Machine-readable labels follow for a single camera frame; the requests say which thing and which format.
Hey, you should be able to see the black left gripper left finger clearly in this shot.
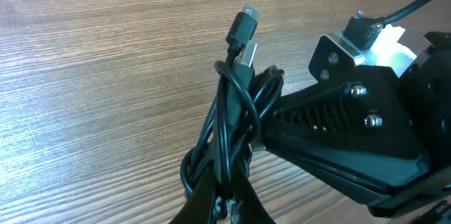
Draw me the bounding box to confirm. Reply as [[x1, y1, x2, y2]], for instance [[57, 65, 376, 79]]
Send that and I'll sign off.
[[170, 168, 216, 224]]

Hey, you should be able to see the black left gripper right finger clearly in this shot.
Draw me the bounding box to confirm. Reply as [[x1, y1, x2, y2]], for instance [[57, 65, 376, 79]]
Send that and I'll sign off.
[[230, 163, 275, 224]]

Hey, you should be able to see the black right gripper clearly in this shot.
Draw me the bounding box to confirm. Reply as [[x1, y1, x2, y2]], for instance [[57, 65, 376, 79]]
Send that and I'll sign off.
[[262, 32, 450, 217]]

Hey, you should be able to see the black USB cable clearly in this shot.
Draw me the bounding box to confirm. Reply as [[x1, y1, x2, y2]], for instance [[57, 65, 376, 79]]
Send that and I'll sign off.
[[180, 4, 285, 197]]

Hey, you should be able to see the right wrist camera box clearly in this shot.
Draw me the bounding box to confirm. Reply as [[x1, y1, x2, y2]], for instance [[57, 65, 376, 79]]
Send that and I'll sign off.
[[308, 11, 417, 82]]

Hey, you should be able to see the right camera black cable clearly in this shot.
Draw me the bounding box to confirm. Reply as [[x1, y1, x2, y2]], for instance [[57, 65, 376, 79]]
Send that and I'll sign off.
[[382, 0, 451, 26]]

